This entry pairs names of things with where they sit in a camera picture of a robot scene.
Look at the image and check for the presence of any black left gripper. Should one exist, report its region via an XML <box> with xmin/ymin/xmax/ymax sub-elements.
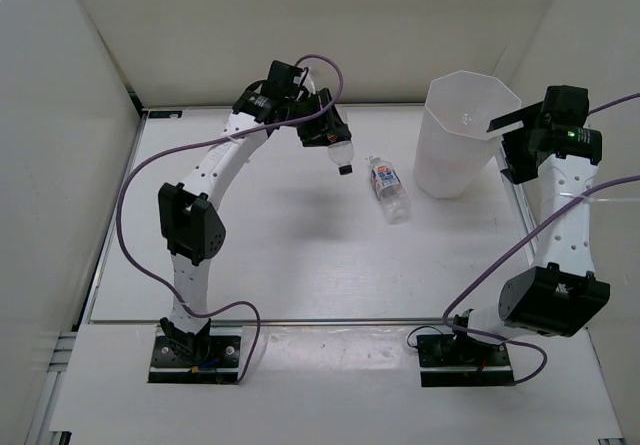
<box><xmin>283</xmin><ymin>87</ymin><xmax>351</xmax><ymax>148</ymax></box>

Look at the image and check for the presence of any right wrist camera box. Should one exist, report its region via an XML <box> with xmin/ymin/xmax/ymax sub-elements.
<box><xmin>541</xmin><ymin>85</ymin><xmax>589</xmax><ymax>127</ymax></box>

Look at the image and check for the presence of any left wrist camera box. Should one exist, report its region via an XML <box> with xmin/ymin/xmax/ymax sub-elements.
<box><xmin>260</xmin><ymin>60</ymin><xmax>312</xmax><ymax>101</ymax></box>

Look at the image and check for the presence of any white cap labeled bottle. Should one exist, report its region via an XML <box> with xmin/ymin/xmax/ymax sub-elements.
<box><xmin>368</xmin><ymin>156</ymin><xmax>411</xmax><ymax>224</ymax></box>

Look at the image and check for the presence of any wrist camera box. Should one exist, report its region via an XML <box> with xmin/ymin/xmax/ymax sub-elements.
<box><xmin>260</xmin><ymin>60</ymin><xmax>312</xmax><ymax>101</ymax></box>
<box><xmin>541</xmin><ymin>85</ymin><xmax>589</xmax><ymax>127</ymax></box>

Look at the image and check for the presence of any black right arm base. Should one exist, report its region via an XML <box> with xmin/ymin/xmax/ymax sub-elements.
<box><xmin>406</xmin><ymin>325</ymin><xmax>515</xmax><ymax>388</ymax></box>

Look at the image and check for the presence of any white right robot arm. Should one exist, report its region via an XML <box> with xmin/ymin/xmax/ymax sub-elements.
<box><xmin>449</xmin><ymin>97</ymin><xmax>610</xmax><ymax>365</ymax></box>

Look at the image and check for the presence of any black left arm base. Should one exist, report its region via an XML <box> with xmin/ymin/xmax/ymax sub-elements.
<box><xmin>147</xmin><ymin>318</ymin><xmax>242</xmax><ymax>385</ymax></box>

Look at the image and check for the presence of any aluminium table rail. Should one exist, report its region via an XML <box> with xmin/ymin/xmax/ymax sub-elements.
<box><xmin>89</xmin><ymin>315</ymin><xmax>544</xmax><ymax>327</ymax></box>

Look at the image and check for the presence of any white octagonal plastic bin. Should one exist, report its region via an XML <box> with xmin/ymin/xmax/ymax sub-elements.
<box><xmin>414</xmin><ymin>71</ymin><xmax>521</xmax><ymax>199</ymax></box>

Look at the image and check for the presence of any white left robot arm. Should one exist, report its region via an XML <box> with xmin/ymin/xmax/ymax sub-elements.
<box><xmin>158</xmin><ymin>84</ymin><xmax>354</xmax><ymax>366</ymax></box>

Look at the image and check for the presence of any black cap small bottle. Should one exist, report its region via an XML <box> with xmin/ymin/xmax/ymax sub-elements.
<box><xmin>327</xmin><ymin>140</ymin><xmax>355</xmax><ymax>176</ymax></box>

